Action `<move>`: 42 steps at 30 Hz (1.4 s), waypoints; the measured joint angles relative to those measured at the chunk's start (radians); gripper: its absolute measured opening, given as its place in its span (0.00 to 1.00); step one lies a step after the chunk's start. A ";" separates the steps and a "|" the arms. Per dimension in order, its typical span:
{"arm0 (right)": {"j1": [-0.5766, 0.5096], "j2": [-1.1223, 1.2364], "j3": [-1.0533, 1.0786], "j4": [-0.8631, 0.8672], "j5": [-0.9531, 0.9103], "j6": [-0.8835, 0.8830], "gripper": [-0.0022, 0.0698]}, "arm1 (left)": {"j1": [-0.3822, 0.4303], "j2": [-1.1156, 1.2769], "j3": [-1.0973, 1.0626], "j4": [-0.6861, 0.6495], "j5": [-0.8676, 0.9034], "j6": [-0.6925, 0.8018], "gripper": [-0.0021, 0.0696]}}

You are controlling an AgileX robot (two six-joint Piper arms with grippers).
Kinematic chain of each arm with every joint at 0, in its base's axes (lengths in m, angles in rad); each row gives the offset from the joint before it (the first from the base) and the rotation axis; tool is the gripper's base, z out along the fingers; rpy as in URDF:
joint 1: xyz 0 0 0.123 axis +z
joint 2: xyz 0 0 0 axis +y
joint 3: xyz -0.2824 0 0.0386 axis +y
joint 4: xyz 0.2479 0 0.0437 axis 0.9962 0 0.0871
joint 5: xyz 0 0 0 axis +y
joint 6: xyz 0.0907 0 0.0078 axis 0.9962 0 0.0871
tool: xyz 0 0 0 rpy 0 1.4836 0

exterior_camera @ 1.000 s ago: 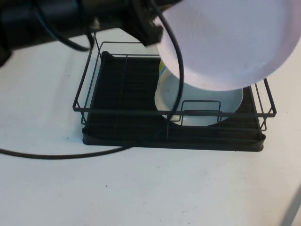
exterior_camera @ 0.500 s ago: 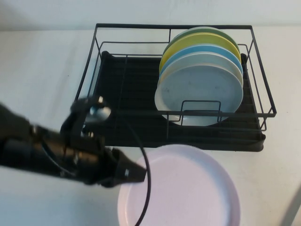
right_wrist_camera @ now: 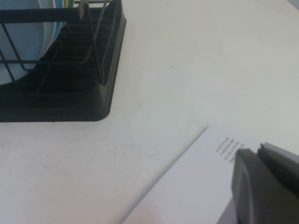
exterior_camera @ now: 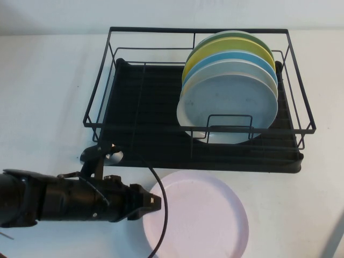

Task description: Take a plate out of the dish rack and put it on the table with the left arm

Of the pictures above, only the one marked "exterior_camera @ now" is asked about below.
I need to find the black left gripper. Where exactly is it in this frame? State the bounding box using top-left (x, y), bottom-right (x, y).
top-left (103, 174), bottom-right (162, 223)

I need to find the pink plate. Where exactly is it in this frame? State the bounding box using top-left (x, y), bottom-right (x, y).
top-left (142, 171), bottom-right (249, 258)

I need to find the pale grey plate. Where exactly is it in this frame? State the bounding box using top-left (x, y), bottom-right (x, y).
top-left (176, 74), bottom-right (280, 145)

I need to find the blue plate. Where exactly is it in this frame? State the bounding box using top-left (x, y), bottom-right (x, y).
top-left (182, 51), bottom-right (278, 82)

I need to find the yellow plate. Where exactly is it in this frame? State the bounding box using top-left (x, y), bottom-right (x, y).
top-left (182, 37), bottom-right (276, 82)

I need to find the green plate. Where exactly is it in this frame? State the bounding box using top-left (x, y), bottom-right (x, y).
top-left (192, 30), bottom-right (274, 59)

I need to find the black plastic drip tray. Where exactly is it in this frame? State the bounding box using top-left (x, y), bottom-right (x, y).
top-left (92, 58), bottom-right (303, 176)

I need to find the black cable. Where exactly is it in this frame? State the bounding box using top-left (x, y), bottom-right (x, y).
top-left (131, 149), bottom-right (169, 258)

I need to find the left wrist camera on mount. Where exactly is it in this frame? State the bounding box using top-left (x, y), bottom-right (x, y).
top-left (80, 141), bottom-right (125, 181)

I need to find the black wire dish rack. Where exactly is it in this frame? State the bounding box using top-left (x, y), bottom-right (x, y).
top-left (82, 26), bottom-right (316, 160)

